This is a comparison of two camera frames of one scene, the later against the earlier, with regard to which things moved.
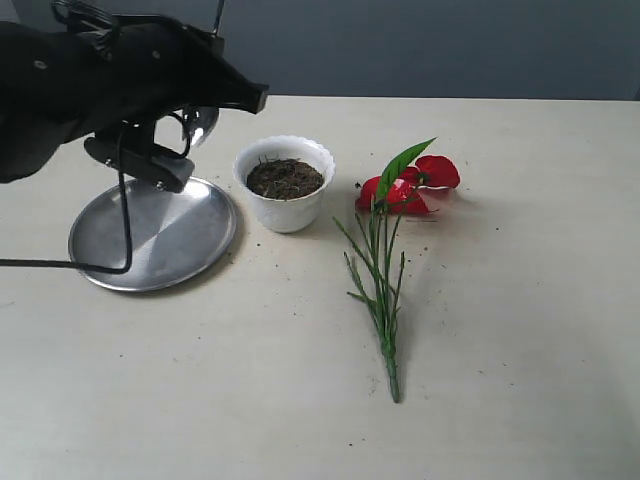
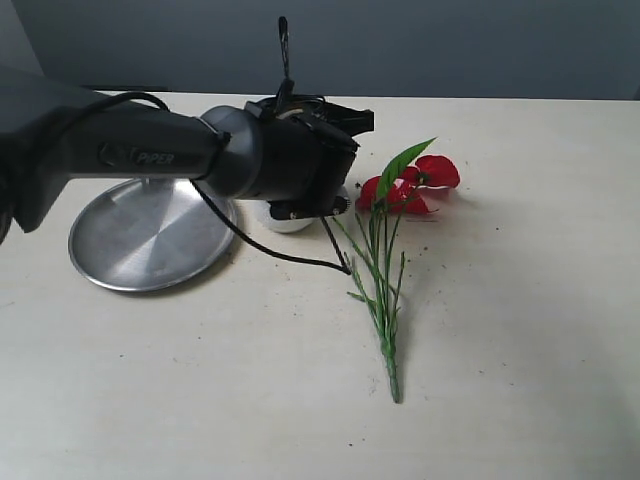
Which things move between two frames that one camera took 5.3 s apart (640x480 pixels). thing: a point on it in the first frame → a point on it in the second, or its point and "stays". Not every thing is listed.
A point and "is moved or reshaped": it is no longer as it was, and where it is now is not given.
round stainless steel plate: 175,235 stays
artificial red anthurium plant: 403,189 stays
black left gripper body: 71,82 → 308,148
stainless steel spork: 200,122 is moved or reshaped
